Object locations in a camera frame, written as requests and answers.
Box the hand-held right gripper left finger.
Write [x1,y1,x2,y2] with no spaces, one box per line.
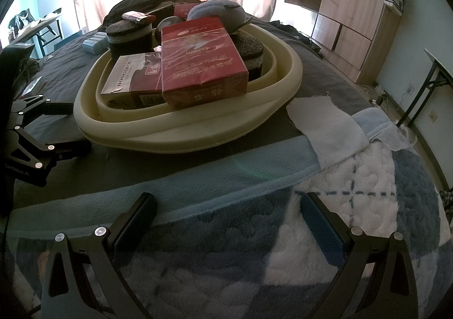
[40,192,158,319]

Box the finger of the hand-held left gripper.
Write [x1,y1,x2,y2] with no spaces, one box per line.
[12,96,73,125]
[10,127,92,163]

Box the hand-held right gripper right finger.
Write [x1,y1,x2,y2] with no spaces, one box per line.
[300,192,418,319]

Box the silver and red cigarette carton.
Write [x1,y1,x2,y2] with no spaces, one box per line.
[101,52,167,110]

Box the large black foam cylinder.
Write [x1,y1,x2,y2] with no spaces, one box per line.
[106,22,154,60]

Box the cream plastic basin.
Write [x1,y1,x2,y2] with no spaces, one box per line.
[74,20,303,154]

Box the grey round bowl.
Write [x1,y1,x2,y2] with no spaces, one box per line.
[155,16,185,47]

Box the blue-grey plush pad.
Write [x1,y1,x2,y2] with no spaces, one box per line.
[187,0,248,35]

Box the small black foam cylinder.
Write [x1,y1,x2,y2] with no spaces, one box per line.
[235,30,264,81]

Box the clear plastic packet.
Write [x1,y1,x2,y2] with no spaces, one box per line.
[21,78,42,99]

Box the black clothing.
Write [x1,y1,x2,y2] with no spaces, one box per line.
[9,9,35,40]

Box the black-legged folding table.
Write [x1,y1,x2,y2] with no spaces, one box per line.
[0,7,65,59]
[396,48,453,128]

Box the light blue power bank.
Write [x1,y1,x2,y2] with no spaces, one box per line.
[83,31,108,55]

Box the blue and white checked blanket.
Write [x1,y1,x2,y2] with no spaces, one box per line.
[0,108,452,319]

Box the flat white cloth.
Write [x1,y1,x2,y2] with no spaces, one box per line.
[286,95,369,167]

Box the crumpled white cloth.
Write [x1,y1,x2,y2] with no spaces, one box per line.
[368,124,420,150]

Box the olive green bag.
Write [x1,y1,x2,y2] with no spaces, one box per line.
[102,0,188,27]

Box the wooden wardrobe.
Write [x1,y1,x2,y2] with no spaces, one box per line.
[285,0,411,85]

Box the tangle of floor cables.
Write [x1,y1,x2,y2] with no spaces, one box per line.
[368,85,388,107]

